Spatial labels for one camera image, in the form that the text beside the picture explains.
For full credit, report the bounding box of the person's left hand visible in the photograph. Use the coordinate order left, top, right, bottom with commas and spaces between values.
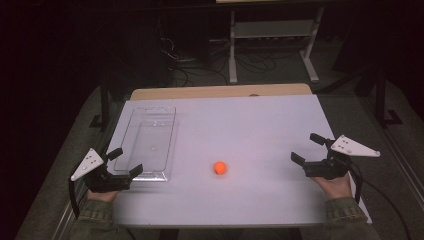
87, 189, 118, 203

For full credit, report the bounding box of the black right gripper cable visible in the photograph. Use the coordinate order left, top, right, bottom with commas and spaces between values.
348, 161, 413, 240

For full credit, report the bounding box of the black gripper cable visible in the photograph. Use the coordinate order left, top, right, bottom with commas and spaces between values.
68, 159, 88, 220
348, 161, 413, 240

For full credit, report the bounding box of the orange ball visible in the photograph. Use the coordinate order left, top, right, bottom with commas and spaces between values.
213, 161, 228, 176

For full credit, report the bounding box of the person's right hand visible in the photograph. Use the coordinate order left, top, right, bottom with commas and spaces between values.
311, 173, 353, 200

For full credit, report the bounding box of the aluminium frame rail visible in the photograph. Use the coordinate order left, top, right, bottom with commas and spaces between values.
51, 103, 128, 240
361, 94, 424, 204

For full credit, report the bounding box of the clear plastic tray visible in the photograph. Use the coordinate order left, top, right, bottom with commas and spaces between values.
113, 106, 179, 183

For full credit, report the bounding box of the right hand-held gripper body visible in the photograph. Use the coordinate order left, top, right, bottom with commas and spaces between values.
303, 134, 381, 181

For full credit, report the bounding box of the black floor cables bundle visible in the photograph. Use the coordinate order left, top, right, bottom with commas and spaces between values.
159, 36, 278, 88

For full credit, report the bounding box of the black metal stand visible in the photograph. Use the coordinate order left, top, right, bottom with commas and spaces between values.
373, 66, 403, 128
89, 78, 112, 132

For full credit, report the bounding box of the white metal desk frame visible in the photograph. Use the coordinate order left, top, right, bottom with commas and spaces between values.
228, 6, 326, 85

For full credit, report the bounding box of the light wooden table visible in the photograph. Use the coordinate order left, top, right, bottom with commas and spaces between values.
129, 83, 313, 102

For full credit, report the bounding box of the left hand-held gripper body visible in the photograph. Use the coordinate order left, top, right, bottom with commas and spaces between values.
70, 148, 134, 194

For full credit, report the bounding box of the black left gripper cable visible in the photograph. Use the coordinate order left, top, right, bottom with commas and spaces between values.
68, 159, 88, 220

